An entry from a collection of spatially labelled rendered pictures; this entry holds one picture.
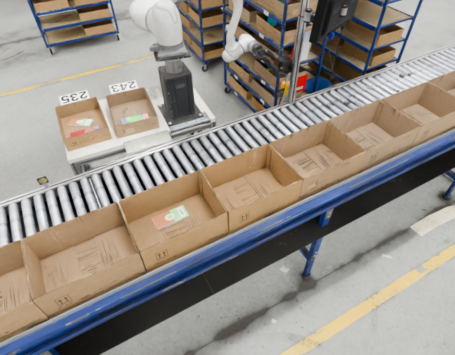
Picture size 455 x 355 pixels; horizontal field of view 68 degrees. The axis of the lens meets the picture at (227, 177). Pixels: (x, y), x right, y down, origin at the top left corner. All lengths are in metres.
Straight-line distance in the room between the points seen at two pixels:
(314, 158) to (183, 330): 1.32
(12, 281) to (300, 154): 1.51
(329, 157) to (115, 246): 1.21
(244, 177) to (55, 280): 0.99
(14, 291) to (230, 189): 1.03
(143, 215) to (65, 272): 0.40
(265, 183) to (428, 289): 1.46
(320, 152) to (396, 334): 1.23
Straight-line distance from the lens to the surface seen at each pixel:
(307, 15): 2.26
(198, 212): 1.65
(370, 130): 2.23
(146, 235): 1.62
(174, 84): 2.27
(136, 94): 2.65
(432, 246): 2.98
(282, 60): 2.39
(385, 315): 2.55
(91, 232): 1.66
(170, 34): 2.15
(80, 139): 2.34
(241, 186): 1.76
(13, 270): 1.75
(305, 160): 1.93
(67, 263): 1.65
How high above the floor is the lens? 2.20
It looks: 47 degrees down
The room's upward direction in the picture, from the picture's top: 1 degrees counter-clockwise
